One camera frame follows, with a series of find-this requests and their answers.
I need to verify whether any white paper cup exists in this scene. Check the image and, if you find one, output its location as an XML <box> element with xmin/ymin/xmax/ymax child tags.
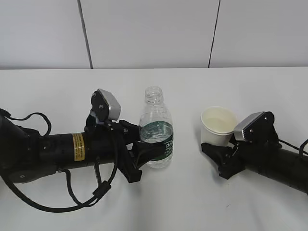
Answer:
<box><xmin>200</xmin><ymin>106</ymin><xmax>238</xmax><ymax>147</ymax></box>

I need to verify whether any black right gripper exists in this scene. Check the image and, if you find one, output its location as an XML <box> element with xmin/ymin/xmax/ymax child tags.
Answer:
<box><xmin>201</xmin><ymin>136</ymin><xmax>282</xmax><ymax>180</ymax></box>

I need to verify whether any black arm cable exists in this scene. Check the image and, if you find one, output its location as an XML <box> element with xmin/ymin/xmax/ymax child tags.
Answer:
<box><xmin>0</xmin><ymin>108</ymin><xmax>126</xmax><ymax>214</ymax></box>
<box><xmin>276</xmin><ymin>138</ymin><xmax>308</xmax><ymax>157</ymax></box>

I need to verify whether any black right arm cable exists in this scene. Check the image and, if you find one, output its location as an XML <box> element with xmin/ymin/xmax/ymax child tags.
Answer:
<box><xmin>276</xmin><ymin>138</ymin><xmax>308</xmax><ymax>157</ymax></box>

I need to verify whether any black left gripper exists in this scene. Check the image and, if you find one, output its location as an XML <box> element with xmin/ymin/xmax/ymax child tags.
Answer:
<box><xmin>84</xmin><ymin>115</ymin><xmax>166</xmax><ymax>183</ymax></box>

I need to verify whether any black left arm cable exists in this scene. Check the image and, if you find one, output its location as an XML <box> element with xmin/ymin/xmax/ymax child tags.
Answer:
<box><xmin>0</xmin><ymin>108</ymin><xmax>126</xmax><ymax>214</ymax></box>

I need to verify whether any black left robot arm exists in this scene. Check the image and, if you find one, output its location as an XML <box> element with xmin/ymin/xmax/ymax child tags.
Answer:
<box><xmin>0</xmin><ymin>110</ymin><xmax>166</xmax><ymax>183</ymax></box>

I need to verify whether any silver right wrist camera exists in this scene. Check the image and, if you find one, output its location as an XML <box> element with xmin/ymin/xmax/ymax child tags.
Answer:
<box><xmin>233</xmin><ymin>111</ymin><xmax>274</xmax><ymax>143</ymax></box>

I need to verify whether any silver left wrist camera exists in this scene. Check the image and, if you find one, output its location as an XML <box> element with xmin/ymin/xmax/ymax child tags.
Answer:
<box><xmin>90</xmin><ymin>89</ymin><xmax>121</xmax><ymax>122</ymax></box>

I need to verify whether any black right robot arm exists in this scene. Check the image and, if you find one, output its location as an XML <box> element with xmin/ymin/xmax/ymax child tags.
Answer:
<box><xmin>201</xmin><ymin>141</ymin><xmax>308</xmax><ymax>193</ymax></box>

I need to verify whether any clear plastic water bottle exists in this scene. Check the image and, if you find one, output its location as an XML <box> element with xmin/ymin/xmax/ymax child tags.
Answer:
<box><xmin>139</xmin><ymin>86</ymin><xmax>174</xmax><ymax>169</ymax></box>

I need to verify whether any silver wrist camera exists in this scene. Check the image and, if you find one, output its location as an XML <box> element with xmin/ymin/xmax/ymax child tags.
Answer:
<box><xmin>90</xmin><ymin>89</ymin><xmax>121</xmax><ymax>122</ymax></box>
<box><xmin>233</xmin><ymin>111</ymin><xmax>274</xmax><ymax>143</ymax></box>

